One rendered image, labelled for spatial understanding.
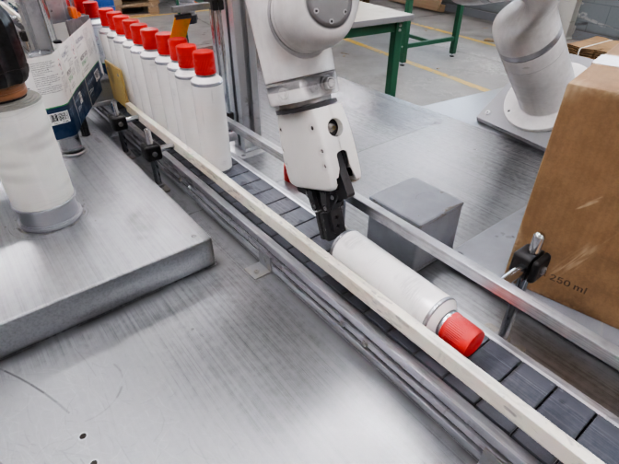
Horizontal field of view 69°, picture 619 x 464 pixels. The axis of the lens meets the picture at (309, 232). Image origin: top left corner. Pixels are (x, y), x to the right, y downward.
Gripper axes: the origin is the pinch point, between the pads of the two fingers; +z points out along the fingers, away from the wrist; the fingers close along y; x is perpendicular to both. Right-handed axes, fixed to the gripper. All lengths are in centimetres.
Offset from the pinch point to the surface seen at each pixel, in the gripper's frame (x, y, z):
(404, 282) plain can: 1.0, -13.0, 4.8
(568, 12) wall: -565, 241, -17
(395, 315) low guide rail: 4.3, -14.2, 6.9
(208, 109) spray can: 1.4, 25.2, -16.7
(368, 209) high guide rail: -3.0, -4.4, -1.4
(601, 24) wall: -564, 205, 3
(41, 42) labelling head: 14, 73, -37
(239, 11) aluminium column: -13.6, 34.1, -31.8
